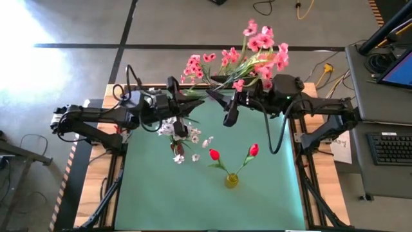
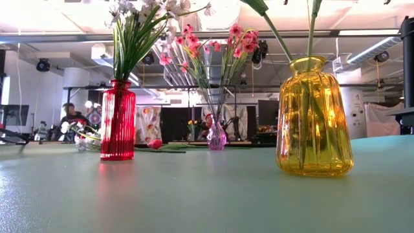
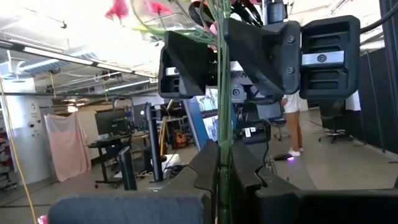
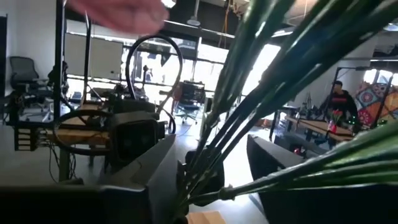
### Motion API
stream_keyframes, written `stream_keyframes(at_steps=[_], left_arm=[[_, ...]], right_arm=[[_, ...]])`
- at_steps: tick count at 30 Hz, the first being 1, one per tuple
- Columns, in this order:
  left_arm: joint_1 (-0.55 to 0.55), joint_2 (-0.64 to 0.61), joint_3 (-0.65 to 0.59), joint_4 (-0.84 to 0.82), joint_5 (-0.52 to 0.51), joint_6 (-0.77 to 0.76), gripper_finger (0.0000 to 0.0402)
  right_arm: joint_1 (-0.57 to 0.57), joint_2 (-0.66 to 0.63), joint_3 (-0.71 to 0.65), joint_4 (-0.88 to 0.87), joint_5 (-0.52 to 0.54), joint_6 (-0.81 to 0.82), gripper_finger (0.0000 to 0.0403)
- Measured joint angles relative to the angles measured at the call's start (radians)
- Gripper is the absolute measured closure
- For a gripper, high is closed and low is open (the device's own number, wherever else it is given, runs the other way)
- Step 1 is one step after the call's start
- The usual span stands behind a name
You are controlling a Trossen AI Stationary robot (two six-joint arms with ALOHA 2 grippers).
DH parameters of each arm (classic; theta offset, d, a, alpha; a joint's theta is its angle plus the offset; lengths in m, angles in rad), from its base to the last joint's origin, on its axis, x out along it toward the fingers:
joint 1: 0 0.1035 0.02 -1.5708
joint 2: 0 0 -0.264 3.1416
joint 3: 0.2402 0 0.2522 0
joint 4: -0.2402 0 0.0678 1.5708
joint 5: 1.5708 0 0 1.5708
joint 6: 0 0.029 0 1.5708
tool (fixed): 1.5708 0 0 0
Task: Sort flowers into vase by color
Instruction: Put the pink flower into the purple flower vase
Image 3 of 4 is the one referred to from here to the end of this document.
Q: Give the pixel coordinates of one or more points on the black monitor on desk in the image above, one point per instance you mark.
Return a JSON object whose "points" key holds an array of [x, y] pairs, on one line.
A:
{"points": [[110, 123]]}

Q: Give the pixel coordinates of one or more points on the white pillar with devices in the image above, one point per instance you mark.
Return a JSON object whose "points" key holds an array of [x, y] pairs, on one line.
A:
{"points": [[25, 155]]}

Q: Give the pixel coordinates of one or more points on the black office chair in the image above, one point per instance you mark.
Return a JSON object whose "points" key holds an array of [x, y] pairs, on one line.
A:
{"points": [[332, 112]]}

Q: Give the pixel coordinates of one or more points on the black partition curtain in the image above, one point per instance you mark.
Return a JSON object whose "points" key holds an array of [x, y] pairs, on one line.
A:
{"points": [[385, 109]]}

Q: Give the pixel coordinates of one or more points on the person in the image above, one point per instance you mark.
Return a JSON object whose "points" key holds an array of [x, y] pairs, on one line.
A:
{"points": [[293, 124]]}

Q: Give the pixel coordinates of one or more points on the black stool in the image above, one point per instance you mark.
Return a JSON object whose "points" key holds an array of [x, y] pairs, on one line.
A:
{"points": [[278, 123]]}

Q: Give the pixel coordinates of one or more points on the black flat panel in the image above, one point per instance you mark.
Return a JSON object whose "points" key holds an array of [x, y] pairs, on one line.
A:
{"points": [[128, 169]]}

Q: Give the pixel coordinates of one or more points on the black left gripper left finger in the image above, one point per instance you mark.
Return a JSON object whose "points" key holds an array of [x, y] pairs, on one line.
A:
{"points": [[192, 186]]}

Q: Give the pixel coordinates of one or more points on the orange tool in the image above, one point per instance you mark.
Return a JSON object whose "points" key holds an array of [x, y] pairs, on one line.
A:
{"points": [[179, 138]]}

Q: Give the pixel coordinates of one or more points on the black device with purple light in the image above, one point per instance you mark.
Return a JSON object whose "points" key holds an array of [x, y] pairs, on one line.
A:
{"points": [[284, 157]]}

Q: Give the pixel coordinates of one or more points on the tilted computer monitor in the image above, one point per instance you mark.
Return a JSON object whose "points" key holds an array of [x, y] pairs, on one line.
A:
{"points": [[195, 124]]}

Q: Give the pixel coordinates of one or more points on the black monitor stand pole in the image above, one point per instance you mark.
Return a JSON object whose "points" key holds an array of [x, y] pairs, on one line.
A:
{"points": [[154, 143]]}

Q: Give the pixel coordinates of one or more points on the overhead bar with light strips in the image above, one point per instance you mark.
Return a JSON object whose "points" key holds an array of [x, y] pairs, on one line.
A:
{"points": [[59, 56]]}

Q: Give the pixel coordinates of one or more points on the pink artificial flower bunch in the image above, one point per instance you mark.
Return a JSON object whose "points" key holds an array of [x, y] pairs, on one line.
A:
{"points": [[224, 118], [43, 219]]}

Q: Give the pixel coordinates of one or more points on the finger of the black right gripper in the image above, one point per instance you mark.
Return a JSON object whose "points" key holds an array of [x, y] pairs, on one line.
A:
{"points": [[329, 40], [186, 62]]}

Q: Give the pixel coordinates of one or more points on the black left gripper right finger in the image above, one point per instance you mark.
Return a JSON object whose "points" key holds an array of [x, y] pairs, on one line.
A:
{"points": [[280, 205]]}

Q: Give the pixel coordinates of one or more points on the black desk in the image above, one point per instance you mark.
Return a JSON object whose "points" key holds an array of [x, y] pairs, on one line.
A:
{"points": [[104, 165]]}

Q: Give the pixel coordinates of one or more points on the pink hanging cloth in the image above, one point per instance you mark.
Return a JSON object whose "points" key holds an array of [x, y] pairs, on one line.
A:
{"points": [[66, 149]]}

